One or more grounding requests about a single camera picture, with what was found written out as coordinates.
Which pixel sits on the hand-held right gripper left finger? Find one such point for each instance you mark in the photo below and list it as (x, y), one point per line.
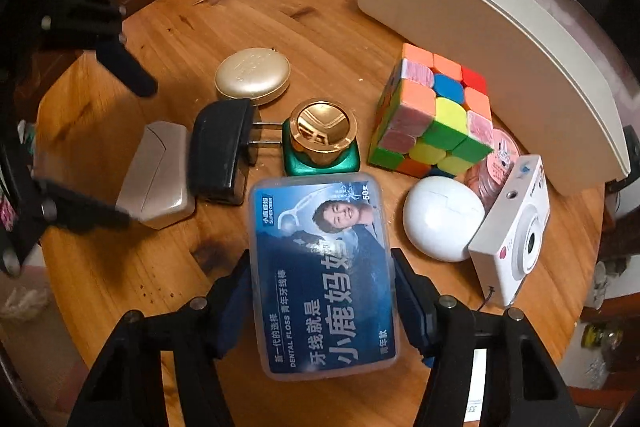
(235, 302)

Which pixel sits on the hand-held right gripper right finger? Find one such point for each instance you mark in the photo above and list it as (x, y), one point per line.
(415, 307)

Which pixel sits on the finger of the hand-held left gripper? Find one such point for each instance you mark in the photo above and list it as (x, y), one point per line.
(80, 204)
(120, 62)

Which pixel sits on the champagne rectangular case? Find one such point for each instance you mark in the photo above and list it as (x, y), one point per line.
(160, 177)

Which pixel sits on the white egg-shaped case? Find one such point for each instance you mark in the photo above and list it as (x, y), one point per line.
(440, 217)

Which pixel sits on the blue dental floss box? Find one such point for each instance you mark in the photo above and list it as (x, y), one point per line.
(325, 267)

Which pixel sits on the white toy camera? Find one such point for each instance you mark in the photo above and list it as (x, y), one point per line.
(505, 232)

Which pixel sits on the black charger plug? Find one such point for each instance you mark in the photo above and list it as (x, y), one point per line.
(220, 147)

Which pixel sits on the gold oval case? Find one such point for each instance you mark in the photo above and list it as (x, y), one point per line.
(252, 74)

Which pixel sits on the pink clear round container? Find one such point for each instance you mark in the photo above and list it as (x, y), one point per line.
(492, 157)

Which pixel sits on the green bottle with gold cap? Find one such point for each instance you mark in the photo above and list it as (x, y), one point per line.
(320, 132)

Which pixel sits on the colourful puzzle cube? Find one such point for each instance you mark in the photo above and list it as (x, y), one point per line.
(430, 117)

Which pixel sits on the white plastic bin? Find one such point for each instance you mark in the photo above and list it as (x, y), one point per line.
(475, 22)

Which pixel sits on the white rag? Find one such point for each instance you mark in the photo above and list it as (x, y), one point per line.
(25, 302)

